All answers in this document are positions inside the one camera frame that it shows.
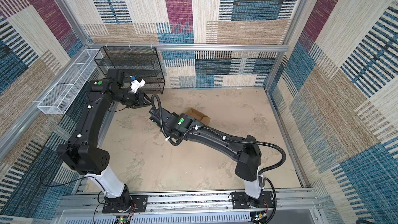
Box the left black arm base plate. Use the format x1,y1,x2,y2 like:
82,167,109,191
102,195,148,214

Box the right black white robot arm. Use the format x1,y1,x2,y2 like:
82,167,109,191
149,106,286,208

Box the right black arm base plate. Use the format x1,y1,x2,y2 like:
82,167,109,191
229,190,275,209

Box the black wire shelf rack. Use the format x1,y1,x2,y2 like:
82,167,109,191
94,46,165,94

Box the right black corrugated cable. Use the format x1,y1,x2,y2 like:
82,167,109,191
150,94,287,224

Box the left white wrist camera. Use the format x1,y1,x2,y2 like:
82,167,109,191
130,76,146,93

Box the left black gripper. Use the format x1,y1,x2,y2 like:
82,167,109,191
115,91,154,109

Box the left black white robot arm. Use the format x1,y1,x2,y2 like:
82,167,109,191
57,68,151,213

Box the brown cardboard box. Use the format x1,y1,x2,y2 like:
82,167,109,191
185,108,210,125

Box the aluminium front rail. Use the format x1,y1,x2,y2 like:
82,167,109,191
52,188,327,224

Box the white wire mesh basket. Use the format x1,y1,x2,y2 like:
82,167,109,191
37,49,99,115

